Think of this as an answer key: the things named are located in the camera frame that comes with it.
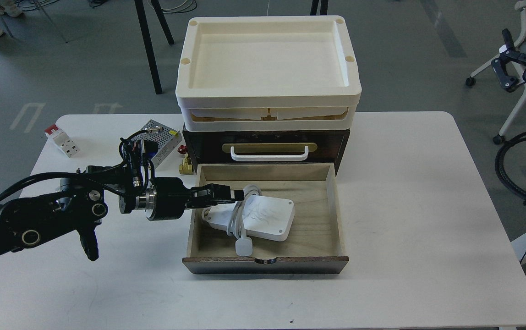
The metal mesh power supply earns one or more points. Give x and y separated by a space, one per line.
159 141

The cream plastic tray top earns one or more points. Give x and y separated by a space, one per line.
267 73

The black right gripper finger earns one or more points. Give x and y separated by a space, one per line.
507 55

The brass valve red handle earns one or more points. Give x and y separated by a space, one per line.
186 167

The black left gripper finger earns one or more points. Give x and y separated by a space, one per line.
213 194

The open wooden drawer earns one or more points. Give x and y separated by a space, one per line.
314 244

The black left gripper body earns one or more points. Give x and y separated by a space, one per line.
165 198

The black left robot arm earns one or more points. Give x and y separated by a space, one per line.
43 207

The dark wooden cabinet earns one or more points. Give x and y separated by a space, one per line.
279 146

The white charger with cable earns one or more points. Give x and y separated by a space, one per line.
257 216

